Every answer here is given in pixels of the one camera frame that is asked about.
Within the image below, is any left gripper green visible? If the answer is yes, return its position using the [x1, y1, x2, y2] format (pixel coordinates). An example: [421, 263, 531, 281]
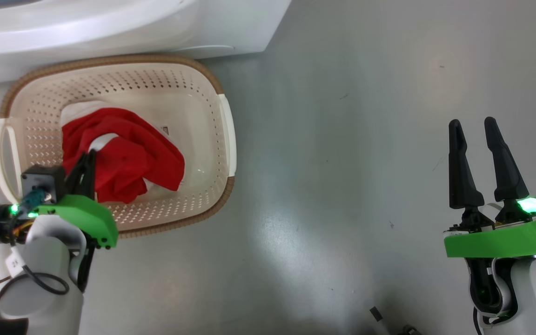
[34, 149, 119, 250]

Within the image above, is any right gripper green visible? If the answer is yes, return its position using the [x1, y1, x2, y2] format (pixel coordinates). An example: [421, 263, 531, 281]
[443, 116, 536, 259]

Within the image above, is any red garment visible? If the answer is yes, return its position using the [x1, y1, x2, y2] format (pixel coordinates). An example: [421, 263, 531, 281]
[62, 108, 186, 204]

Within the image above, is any cream perforated laundry basket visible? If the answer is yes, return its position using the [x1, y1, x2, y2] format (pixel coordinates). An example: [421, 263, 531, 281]
[0, 54, 237, 239]

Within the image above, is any white washing machine body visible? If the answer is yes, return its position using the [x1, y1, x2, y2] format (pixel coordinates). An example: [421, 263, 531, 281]
[0, 0, 293, 87]

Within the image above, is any small black white object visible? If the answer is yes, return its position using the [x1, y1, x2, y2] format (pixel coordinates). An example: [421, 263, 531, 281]
[369, 306, 386, 335]

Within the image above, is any teal camera cable connector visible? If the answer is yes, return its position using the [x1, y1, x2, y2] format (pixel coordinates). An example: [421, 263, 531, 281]
[19, 188, 47, 218]

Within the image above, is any white paper cable tag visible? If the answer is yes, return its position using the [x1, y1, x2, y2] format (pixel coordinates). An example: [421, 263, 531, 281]
[5, 249, 27, 276]

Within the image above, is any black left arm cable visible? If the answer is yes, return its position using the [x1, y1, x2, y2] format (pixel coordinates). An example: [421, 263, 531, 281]
[0, 265, 70, 326]

